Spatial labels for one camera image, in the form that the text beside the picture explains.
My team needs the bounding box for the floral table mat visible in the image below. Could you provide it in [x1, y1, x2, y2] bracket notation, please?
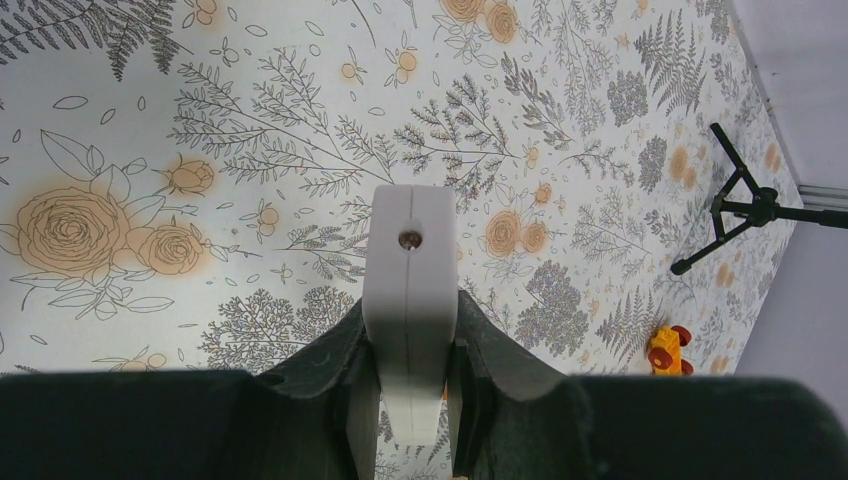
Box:
[1, 1, 800, 378]

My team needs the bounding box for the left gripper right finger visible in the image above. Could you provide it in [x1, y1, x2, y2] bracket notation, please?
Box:
[450, 292, 847, 479]

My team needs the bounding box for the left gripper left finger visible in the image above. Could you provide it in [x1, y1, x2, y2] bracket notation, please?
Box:
[1, 306, 369, 479]

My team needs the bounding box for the black tripod mic stand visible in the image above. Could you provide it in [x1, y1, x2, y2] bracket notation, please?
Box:
[670, 123, 847, 276]

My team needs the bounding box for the orange toy car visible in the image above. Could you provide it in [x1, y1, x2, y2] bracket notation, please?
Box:
[647, 325, 694, 376]

